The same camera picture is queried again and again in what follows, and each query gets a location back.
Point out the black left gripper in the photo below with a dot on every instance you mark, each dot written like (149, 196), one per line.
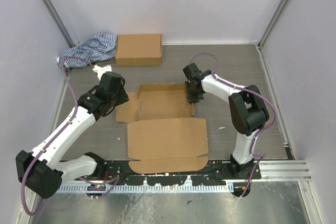
(124, 97)

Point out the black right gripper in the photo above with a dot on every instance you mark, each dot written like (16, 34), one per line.
(191, 98)

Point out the brown cardboard box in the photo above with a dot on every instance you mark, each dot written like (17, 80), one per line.
(139, 50)
(162, 130)

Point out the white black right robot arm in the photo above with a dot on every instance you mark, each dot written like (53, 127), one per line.
(247, 109)

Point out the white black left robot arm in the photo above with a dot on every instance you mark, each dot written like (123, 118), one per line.
(52, 149)

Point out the closed brown cardboard box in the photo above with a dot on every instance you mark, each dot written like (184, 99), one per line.
(139, 50)

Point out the blue white striped cloth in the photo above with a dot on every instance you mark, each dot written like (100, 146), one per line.
(99, 49)

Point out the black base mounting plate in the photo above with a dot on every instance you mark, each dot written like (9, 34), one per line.
(216, 172)

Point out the white slotted cable duct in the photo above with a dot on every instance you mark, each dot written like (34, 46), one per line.
(186, 188)

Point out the aluminium front frame rail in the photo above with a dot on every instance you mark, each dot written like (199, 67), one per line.
(168, 171)

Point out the left aluminium corner post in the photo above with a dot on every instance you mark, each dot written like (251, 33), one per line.
(59, 23)

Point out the aluminium corner post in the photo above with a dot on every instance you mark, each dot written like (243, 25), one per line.
(273, 21)
(59, 23)

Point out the right aluminium corner post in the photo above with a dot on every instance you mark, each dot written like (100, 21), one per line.
(273, 21)

